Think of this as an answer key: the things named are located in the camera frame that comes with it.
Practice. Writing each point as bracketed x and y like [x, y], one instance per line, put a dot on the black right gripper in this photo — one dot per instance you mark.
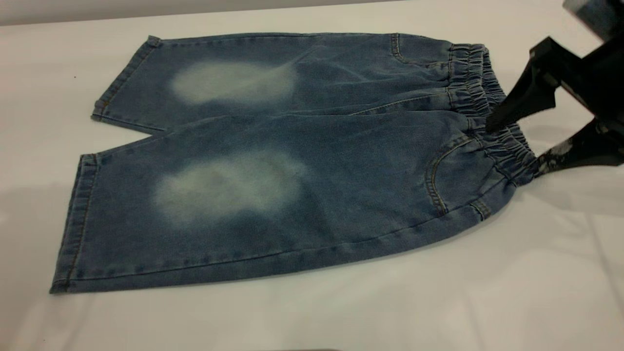
[594, 83]

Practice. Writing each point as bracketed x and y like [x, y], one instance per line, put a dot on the blue faded denim pants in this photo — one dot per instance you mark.
[292, 195]

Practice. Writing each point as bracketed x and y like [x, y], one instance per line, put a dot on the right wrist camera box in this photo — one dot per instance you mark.
[594, 17]

